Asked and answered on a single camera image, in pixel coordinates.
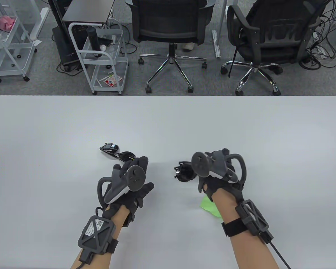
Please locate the red white packet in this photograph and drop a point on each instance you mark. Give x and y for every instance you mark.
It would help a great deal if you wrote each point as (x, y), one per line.
(112, 81)

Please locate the white metal shelf cart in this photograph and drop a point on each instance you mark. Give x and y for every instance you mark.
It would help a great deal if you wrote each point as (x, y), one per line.
(5, 60)

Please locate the white paper tag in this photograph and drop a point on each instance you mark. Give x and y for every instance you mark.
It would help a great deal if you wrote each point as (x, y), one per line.
(37, 43)

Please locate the black caged tracker white label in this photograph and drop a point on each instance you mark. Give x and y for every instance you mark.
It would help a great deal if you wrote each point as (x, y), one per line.
(96, 232)

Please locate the white desk leg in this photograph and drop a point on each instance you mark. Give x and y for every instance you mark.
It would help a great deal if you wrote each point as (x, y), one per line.
(39, 25)
(216, 44)

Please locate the person's right forearm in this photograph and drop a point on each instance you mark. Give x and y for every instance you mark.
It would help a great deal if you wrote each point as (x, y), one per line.
(252, 252)

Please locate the pink cloth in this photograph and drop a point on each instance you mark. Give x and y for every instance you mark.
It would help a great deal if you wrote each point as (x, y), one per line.
(4, 22)

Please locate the person's left forearm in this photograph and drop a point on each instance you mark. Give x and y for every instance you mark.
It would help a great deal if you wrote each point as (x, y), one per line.
(100, 259)

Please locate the black square sunglasses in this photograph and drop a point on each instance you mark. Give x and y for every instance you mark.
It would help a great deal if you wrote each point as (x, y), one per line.
(186, 173)

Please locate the black cylindrical bottle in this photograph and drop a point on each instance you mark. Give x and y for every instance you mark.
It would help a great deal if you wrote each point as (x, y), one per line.
(93, 39)

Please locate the small black device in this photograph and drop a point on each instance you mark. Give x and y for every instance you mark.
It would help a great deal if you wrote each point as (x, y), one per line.
(106, 41)

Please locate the dark brown side table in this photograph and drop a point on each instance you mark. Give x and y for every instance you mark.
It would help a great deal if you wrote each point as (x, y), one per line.
(86, 11)

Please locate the black mesh office chair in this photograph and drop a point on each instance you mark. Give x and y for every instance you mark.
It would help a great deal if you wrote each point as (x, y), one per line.
(168, 28)
(268, 53)

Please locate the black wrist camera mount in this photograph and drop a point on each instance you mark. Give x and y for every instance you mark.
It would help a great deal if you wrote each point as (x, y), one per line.
(128, 221)

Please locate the white power strip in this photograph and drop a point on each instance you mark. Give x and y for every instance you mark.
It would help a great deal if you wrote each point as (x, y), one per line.
(320, 51)

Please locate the black computer tower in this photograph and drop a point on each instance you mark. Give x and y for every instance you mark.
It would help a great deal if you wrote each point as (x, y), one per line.
(64, 47)

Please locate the green microfibre cloth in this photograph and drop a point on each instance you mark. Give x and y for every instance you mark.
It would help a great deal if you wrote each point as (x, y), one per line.
(208, 207)

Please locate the person's right hand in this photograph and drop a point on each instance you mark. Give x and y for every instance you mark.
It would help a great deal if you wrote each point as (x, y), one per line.
(226, 186)

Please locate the person's left hand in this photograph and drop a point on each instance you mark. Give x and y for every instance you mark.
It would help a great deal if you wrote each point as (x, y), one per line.
(134, 201)

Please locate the black aviator sunglasses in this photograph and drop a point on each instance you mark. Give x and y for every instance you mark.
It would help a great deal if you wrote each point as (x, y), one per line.
(112, 148)

